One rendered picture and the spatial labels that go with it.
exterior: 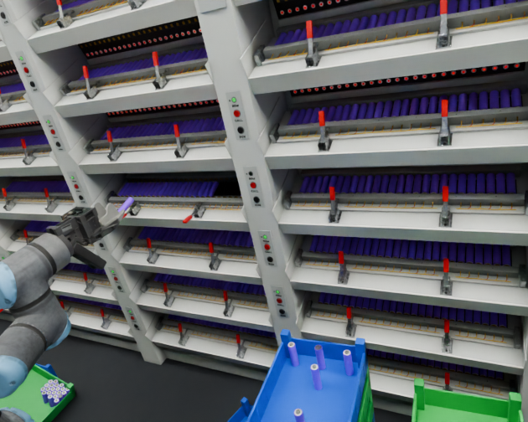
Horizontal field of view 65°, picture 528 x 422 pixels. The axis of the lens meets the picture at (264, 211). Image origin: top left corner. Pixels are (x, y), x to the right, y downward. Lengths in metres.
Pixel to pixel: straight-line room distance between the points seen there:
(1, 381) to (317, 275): 0.79
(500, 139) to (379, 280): 0.48
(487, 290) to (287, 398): 0.55
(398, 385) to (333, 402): 0.49
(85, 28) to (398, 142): 0.87
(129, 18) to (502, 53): 0.85
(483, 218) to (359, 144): 0.32
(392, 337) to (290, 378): 0.39
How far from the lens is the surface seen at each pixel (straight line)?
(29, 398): 2.06
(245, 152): 1.09
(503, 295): 1.16
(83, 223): 1.10
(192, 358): 1.85
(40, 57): 1.50
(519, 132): 0.98
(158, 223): 1.40
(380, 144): 0.99
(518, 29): 0.94
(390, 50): 0.94
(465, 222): 1.05
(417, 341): 1.30
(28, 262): 1.03
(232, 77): 1.04
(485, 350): 1.29
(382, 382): 1.46
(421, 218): 1.06
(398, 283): 1.17
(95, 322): 2.10
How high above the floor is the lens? 1.25
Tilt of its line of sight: 25 degrees down
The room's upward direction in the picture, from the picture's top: 12 degrees counter-clockwise
